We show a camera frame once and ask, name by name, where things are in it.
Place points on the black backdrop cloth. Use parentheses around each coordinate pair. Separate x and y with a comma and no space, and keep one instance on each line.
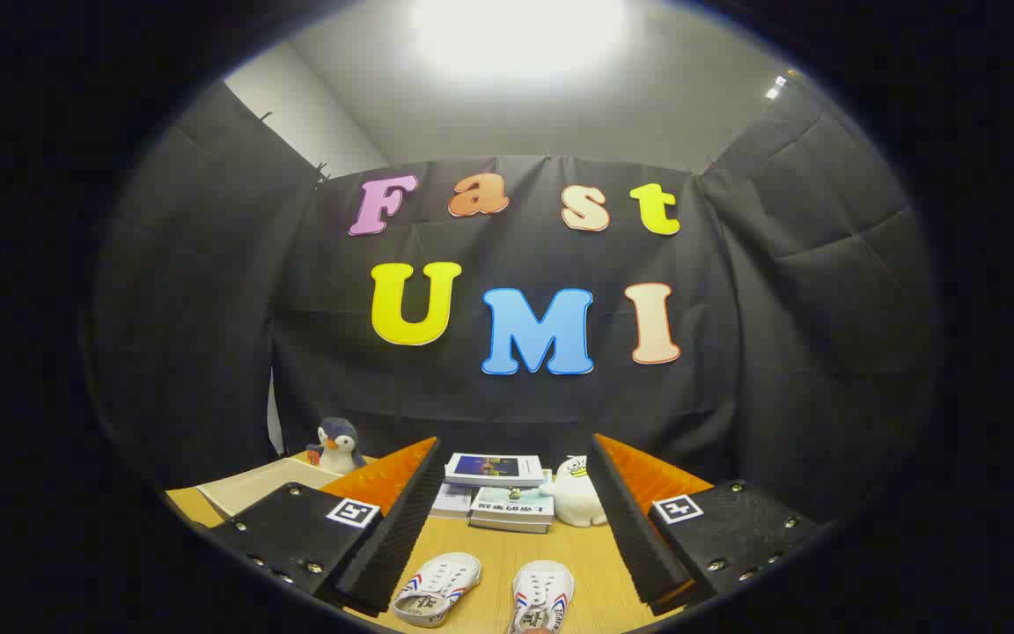
(516,414)

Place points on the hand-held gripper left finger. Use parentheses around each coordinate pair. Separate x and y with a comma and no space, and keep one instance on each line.
(401,537)

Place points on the penguin plush toy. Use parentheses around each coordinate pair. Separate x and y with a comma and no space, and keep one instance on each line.
(340,449)

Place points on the thick book pale blue cover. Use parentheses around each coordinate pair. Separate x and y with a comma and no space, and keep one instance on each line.
(511,506)

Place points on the white duck plush toy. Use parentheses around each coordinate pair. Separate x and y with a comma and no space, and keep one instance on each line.
(577,502)

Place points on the beige fabric storage box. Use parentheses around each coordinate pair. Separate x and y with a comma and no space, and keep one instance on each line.
(252,489)

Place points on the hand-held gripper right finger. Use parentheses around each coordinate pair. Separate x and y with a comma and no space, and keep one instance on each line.
(635,537)

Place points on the white book with text cover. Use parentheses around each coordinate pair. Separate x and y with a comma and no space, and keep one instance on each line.
(452,502)

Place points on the book with blue picture cover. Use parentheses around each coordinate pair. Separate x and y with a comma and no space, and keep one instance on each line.
(494,467)

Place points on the white canvas shoe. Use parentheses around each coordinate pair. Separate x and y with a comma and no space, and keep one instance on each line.
(544,590)
(441,581)

